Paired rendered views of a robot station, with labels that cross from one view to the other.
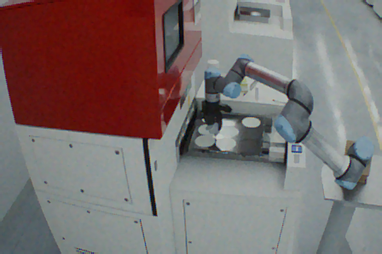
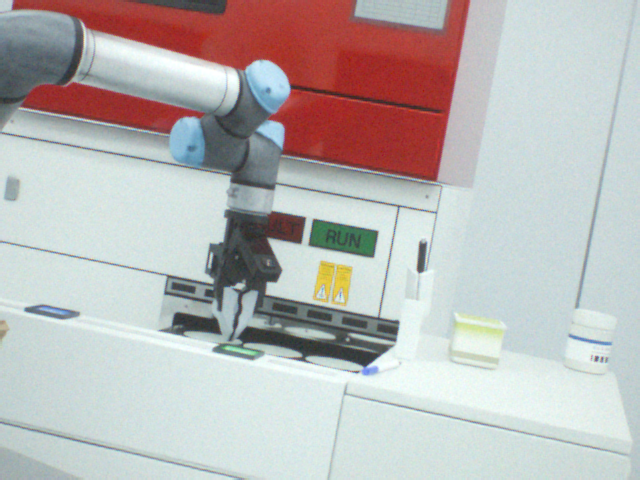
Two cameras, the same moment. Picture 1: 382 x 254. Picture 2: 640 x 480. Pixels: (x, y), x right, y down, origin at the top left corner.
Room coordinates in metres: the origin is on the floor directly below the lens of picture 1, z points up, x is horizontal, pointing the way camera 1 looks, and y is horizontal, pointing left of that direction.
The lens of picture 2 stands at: (1.83, -2.13, 1.22)
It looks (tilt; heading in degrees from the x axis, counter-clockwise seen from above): 3 degrees down; 88
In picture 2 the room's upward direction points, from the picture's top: 10 degrees clockwise
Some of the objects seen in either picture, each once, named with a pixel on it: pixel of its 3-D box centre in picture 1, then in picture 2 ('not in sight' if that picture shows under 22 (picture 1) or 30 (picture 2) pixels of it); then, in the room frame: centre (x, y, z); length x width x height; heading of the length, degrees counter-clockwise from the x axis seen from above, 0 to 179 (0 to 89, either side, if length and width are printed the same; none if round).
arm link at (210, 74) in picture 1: (212, 80); (256, 152); (1.76, -0.11, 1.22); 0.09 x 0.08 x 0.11; 38
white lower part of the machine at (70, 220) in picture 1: (125, 210); not in sight; (1.76, 0.40, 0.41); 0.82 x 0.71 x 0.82; 167
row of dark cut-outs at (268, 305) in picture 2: (186, 119); (285, 308); (1.86, 0.02, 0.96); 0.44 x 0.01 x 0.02; 167
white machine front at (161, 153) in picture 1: (175, 127); (197, 255); (1.69, 0.07, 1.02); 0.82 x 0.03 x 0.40; 167
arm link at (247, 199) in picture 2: (212, 95); (248, 200); (1.76, -0.11, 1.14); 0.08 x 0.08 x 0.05
